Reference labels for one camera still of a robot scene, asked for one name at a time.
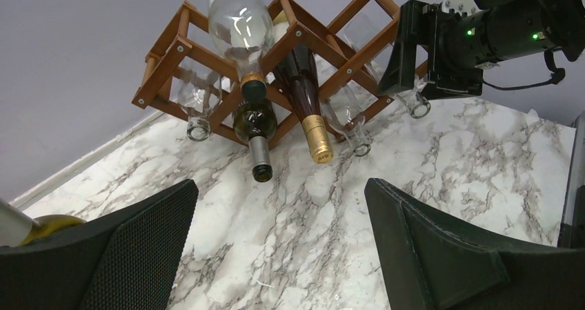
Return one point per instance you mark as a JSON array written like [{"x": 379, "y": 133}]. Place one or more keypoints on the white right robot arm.
[{"x": 519, "y": 28}]

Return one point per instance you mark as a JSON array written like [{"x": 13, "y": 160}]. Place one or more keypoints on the clear bottle with white label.
[{"x": 242, "y": 32}]

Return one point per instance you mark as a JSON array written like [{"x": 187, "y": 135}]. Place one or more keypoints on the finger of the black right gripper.
[{"x": 413, "y": 31}]

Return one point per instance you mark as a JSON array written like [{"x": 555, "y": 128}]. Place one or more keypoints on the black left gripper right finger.
[{"x": 433, "y": 260}]

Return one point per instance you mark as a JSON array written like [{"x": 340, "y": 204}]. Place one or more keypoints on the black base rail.
[{"x": 571, "y": 233}]

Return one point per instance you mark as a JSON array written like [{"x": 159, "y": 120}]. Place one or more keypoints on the clear empty bottle left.
[{"x": 199, "y": 95}]

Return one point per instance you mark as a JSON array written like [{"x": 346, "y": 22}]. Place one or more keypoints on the green bottle silver cap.
[{"x": 255, "y": 123}]

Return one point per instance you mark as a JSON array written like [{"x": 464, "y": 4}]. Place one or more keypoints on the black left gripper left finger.
[{"x": 127, "y": 259}]

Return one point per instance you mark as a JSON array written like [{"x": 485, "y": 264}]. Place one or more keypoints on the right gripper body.
[{"x": 457, "y": 45}]

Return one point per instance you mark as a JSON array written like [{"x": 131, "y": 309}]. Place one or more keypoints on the dark red gold-foil bottle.
[{"x": 297, "y": 74}]

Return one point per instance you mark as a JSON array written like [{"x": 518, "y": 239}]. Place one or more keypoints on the dark green wine bottle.
[{"x": 18, "y": 229}]

